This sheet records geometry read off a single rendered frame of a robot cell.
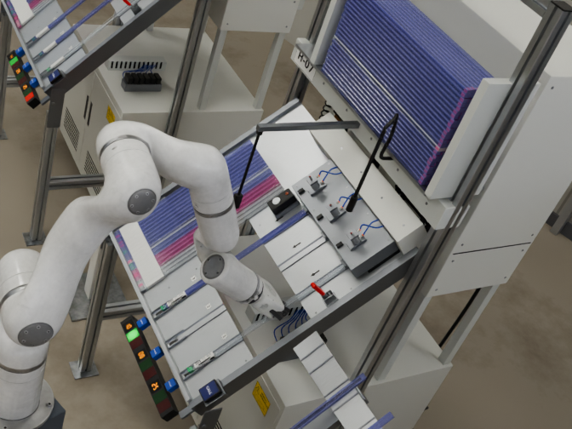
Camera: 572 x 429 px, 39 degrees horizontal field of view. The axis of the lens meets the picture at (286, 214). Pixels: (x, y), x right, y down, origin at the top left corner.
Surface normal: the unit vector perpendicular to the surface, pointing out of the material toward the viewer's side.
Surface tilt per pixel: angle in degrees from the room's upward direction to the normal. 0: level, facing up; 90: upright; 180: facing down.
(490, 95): 90
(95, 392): 0
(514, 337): 0
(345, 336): 0
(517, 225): 90
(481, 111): 90
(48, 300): 61
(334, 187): 42
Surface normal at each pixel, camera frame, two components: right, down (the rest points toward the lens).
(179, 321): -0.35, -0.51
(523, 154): 0.44, 0.65
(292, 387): 0.29, -0.75
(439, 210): -0.85, 0.08
